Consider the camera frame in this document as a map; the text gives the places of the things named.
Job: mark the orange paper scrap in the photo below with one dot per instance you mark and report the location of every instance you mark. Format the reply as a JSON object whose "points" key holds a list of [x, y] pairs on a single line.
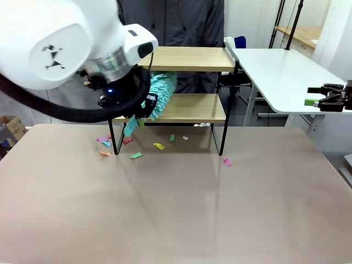
{"points": [[105, 154]]}

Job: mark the small green paper scrap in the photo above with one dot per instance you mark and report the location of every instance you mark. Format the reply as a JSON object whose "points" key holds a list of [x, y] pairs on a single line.
{"points": [[172, 137]]}

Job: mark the red paper scrap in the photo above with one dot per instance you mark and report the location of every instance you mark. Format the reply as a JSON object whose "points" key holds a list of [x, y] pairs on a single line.
{"points": [[127, 140]]}

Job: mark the black metal wood shelf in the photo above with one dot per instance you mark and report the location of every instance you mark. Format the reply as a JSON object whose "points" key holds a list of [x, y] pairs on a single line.
{"points": [[192, 107]]}

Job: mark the yellow paper scrap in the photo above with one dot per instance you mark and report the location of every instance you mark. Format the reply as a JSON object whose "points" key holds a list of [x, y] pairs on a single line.
{"points": [[159, 146]]}

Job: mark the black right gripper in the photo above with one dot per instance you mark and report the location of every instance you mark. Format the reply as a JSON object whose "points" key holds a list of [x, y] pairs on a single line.
{"points": [[347, 96]]}

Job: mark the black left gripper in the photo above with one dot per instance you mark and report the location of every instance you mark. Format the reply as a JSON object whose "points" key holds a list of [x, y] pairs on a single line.
{"points": [[118, 89]]}

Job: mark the black light stand pole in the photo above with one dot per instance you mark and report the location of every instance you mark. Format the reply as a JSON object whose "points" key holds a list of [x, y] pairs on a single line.
{"points": [[294, 24]]}

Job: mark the white cloth bundle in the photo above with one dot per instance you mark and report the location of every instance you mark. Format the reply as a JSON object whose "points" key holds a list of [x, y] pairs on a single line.
{"points": [[229, 43]]}

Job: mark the large green paper scrap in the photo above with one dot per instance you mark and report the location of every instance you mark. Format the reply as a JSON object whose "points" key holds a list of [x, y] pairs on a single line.
{"points": [[136, 155]]}

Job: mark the person in gray jacket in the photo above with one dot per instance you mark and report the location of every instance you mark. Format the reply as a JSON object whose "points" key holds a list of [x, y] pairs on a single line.
{"points": [[178, 22]]}

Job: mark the white folding table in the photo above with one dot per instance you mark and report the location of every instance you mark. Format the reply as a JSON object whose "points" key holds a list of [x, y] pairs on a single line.
{"points": [[275, 77]]}

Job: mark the teal chenille duster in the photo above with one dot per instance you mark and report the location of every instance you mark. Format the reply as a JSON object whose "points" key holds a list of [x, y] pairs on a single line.
{"points": [[162, 88]]}

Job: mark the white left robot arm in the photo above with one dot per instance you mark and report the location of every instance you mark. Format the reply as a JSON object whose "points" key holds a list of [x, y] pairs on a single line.
{"points": [[55, 41]]}

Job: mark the wooden background desk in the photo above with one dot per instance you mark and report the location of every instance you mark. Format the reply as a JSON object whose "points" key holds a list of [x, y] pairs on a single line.
{"points": [[302, 33]]}

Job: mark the blue plastic chair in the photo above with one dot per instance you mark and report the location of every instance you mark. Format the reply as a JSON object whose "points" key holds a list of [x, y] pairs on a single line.
{"points": [[241, 42]]}

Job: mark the blue paper scrap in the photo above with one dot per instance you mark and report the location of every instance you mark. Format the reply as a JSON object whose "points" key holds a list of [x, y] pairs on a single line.
{"points": [[106, 143]]}

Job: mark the cardboard box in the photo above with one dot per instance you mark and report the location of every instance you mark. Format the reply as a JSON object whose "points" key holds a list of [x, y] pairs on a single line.
{"points": [[16, 127]]}

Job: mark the black office chair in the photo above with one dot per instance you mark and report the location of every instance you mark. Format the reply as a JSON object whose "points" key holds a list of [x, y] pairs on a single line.
{"points": [[236, 79]]}

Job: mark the pink folded paper scrap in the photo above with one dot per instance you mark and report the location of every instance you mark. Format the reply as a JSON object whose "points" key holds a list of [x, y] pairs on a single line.
{"points": [[227, 162]]}

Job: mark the black tripod stand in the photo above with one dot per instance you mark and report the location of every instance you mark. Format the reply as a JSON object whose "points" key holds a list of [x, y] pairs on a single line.
{"points": [[276, 24]]}

